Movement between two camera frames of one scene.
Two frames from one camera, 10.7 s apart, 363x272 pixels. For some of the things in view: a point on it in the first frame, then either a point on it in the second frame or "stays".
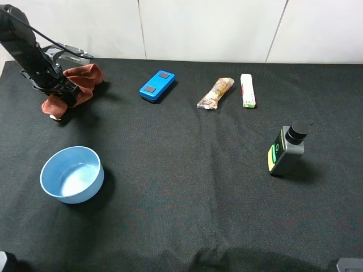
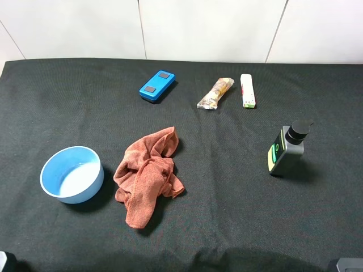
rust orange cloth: [85, 78] to [145, 174]
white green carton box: [248, 90] stays
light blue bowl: [72, 174] stays
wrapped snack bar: [210, 101] stays
